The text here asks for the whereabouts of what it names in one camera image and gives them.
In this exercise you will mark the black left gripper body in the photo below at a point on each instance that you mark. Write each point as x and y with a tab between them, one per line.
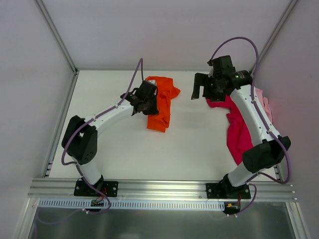
148	107

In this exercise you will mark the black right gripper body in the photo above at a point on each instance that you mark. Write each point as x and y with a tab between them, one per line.
206	87

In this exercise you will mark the orange t shirt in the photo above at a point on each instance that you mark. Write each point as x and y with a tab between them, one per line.
166	93

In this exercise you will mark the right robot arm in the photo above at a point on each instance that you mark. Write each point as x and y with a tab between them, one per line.
269	147

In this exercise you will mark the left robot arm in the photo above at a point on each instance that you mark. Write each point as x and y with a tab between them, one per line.
80	141

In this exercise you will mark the light pink t shirt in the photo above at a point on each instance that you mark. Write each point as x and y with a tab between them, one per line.
265	104

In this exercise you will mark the magenta t shirt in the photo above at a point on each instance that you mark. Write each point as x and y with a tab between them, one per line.
238	137

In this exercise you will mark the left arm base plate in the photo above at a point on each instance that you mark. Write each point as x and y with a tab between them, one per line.
109	188

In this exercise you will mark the right aluminium frame post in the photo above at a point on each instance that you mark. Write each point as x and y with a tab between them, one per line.
277	29

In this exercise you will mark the aluminium frame post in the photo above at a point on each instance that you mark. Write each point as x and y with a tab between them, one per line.
56	35
277	29

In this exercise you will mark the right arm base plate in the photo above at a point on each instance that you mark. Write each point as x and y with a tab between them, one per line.
220	191

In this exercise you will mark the left aluminium frame post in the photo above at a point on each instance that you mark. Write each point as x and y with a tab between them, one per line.
56	35

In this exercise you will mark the white slotted cable duct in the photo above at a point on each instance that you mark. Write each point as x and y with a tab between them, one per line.
133	204

